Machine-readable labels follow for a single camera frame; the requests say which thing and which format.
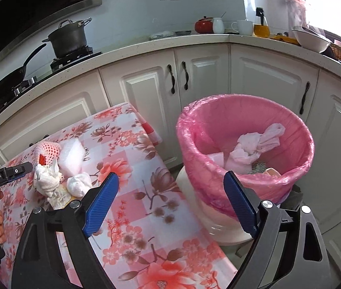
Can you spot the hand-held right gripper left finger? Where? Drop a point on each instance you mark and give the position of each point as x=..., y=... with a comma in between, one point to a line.
x=101, y=204

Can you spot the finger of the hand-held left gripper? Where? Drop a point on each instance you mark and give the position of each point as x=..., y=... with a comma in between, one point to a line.
x=16, y=171

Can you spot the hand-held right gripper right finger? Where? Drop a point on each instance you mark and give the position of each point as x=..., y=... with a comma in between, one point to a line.
x=239, y=204

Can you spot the small red plastic piece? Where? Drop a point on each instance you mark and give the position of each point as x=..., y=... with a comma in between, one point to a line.
x=42, y=158

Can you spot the white tissue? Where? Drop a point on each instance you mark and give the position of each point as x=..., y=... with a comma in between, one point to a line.
x=47, y=183
x=258, y=146
x=78, y=185

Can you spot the pink foam fruit net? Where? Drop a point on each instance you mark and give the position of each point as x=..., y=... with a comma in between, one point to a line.
x=51, y=149

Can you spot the green striped cloth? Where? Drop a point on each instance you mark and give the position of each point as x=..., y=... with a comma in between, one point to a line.
x=259, y=167

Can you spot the beige paper scrap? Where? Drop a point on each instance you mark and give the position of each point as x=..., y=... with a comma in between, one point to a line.
x=271, y=172

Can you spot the trash bin with pink bag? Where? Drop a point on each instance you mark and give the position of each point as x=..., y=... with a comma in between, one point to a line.
x=206, y=120

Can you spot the pink floral tablecloth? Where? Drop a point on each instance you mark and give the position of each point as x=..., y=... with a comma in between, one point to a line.
x=146, y=192

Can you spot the black wok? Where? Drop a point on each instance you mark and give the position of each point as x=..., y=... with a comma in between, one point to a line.
x=10, y=81

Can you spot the black gas stove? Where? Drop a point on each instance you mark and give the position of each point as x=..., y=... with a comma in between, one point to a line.
x=44, y=73

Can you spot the dark stock pot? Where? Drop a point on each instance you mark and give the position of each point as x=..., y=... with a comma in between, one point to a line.
x=68, y=37

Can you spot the black range hood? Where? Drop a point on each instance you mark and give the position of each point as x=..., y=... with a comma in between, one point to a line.
x=22, y=9

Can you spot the yellow cloth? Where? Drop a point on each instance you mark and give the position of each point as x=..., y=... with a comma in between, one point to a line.
x=285, y=38

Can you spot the glass oil bottle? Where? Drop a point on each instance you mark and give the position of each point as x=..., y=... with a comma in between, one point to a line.
x=261, y=28

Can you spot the white mug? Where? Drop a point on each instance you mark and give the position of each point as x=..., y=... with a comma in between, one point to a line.
x=242, y=27

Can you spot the white bowl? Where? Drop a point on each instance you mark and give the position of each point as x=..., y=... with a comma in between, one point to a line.
x=310, y=40

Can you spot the white packet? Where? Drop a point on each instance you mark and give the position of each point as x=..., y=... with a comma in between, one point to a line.
x=160, y=35

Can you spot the white jar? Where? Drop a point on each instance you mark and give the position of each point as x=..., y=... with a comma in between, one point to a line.
x=218, y=25

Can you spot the small grey dish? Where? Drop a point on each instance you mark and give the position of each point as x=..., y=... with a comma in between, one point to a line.
x=182, y=32

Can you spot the brown woven basket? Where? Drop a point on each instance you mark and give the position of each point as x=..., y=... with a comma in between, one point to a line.
x=339, y=51

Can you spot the red teapot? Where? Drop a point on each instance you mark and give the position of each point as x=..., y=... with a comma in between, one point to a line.
x=204, y=25

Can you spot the pink thermos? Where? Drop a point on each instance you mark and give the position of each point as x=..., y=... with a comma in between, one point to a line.
x=297, y=9

